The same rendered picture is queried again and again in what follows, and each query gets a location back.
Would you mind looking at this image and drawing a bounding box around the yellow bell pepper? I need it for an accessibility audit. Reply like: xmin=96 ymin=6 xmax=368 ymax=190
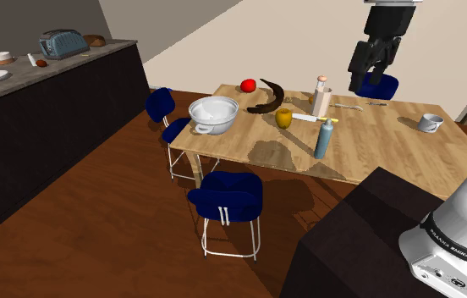
xmin=274 ymin=108 xmax=294 ymax=130

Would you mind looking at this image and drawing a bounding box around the red tomato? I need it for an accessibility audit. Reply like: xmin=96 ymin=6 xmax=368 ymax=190
xmin=239 ymin=78 xmax=258 ymax=94

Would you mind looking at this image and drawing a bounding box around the silver cutlery piece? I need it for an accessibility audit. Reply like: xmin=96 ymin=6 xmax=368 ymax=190
xmin=329 ymin=102 xmax=365 ymax=112

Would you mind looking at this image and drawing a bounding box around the dark brown banana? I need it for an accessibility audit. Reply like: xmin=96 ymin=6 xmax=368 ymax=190
xmin=245 ymin=77 xmax=286 ymax=115

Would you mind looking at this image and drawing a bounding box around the grey-blue bottle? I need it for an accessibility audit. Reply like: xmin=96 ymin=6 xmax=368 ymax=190
xmin=313 ymin=118 xmax=335 ymax=161

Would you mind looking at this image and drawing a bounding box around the blue chair with white legs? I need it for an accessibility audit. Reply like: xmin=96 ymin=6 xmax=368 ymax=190
xmin=145 ymin=86 xmax=221 ymax=183
xmin=354 ymin=71 xmax=400 ymax=102
xmin=186 ymin=170 xmax=265 ymax=263

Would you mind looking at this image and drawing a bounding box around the beige bottle with cork stopper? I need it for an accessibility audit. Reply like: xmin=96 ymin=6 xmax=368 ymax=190
xmin=310 ymin=74 xmax=334 ymax=119

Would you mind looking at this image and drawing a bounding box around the wooden dining table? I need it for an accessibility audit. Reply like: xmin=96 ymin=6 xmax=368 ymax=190
xmin=168 ymin=84 xmax=467 ymax=201

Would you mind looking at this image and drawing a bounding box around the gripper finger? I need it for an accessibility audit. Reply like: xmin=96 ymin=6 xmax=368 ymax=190
xmin=347 ymin=40 xmax=379 ymax=94
xmin=367 ymin=37 xmax=403 ymax=86

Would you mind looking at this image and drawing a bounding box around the white mug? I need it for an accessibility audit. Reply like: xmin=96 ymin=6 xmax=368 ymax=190
xmin=416 ymin=113 xmax=445 ymax=135

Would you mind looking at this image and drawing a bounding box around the dark robot stand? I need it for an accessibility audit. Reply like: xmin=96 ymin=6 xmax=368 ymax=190
xmin=278 ymin=166 xmax=458 ymax=298

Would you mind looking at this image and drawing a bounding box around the knife with yellow handle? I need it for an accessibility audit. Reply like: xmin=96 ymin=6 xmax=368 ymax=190
xmin=291 ymin=113 xmax=340 ymax=124

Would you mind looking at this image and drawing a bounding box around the white bowl with handle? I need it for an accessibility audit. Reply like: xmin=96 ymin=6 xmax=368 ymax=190
xmin=188 ymin=95 xmax=240 ymax=136

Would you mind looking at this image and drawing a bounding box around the dark kitchen counter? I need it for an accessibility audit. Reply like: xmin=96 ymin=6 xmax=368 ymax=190
xmin=0 ymin=28 xmax=152 ymax=249

